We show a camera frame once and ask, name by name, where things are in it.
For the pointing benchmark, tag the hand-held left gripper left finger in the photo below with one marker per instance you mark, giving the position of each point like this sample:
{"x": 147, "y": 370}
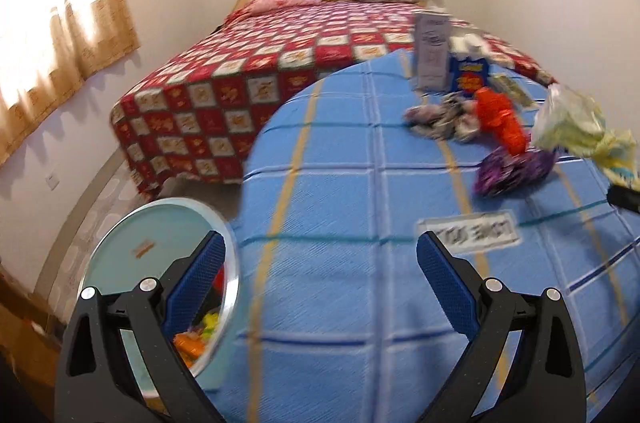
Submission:
{"x": 197, "y": 288}

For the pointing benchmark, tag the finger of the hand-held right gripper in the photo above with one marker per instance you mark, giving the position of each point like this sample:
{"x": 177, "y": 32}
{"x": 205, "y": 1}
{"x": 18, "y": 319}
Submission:
{"x": 627, "y": 199}

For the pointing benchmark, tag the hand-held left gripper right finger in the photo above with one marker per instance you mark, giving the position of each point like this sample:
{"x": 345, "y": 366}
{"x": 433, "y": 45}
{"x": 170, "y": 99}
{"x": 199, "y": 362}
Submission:
{"x": 445, "y": 283}

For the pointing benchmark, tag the yellow wrapper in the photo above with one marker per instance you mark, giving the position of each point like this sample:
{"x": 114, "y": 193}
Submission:
{"x": 210, "y": 325}

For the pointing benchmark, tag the light blue trash bin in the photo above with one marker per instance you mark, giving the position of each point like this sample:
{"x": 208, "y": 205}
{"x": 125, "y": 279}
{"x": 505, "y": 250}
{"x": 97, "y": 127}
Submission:
{"x": 145, "y": 228}

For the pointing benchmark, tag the white yellow plastic bag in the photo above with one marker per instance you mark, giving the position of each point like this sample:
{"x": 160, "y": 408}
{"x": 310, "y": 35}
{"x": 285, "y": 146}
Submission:
{"x": 565, "y": 118}

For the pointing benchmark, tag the purple crumpled wrapper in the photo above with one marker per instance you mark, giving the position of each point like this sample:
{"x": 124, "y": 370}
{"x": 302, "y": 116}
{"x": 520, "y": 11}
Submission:
{"x": 510, "y": 170}

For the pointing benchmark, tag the blue plaid blanket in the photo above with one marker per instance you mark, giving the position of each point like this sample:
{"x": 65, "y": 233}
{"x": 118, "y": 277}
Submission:
{"x": 350, "y": 203}

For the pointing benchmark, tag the orange snack wrapper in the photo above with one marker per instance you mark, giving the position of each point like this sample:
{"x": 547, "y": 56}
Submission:
{"x": 500, "y": 118}

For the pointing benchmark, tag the green flat packet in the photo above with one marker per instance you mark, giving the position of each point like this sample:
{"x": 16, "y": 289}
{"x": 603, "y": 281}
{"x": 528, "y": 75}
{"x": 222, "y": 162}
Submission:
{"x": 512, "y": 89}

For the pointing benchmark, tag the black white crumpled wrapper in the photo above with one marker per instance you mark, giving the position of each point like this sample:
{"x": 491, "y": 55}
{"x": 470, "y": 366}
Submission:
{"x": 462, "y": 120}

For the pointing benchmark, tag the grey crumpled wrapper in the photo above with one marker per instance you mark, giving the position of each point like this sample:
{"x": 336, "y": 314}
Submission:
{"x": 422, "y": 117}

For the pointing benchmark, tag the brown wooden furniture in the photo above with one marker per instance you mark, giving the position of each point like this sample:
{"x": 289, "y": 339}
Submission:
{"x": 25, "y": 328}

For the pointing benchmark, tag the blue carton with white cap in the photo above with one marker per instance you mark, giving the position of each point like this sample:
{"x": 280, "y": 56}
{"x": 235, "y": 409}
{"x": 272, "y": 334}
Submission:
{"x": 467, "y": 75}

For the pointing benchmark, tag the red checkered bedspread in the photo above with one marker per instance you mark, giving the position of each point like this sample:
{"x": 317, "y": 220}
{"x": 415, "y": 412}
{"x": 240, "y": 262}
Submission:
{"x": 225, "y": 78}

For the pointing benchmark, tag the tall white carton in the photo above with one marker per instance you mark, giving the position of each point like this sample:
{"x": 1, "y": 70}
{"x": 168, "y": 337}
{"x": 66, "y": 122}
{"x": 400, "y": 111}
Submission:
{"x": 432, "y": 53}

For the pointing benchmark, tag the long beige window curtain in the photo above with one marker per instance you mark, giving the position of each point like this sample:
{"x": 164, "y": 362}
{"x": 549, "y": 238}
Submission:
{"x": 60, "y": 28}

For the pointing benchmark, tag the white wall outlet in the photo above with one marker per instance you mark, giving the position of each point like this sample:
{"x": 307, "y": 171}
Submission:
{"x": 52, "y": 182}

